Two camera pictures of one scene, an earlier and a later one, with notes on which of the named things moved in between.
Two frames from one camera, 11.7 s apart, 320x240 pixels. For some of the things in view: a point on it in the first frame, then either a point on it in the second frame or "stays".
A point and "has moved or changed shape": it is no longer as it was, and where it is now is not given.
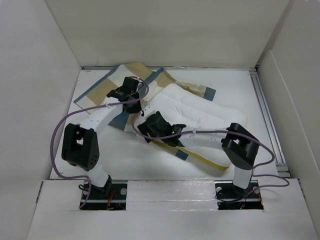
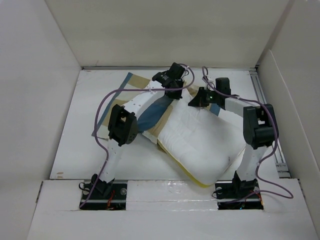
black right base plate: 229,197 stays
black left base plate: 117,200 stays
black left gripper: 135,110 to 175,96
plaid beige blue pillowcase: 130,87 has moved or changed shape
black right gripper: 145,128 to 198,100
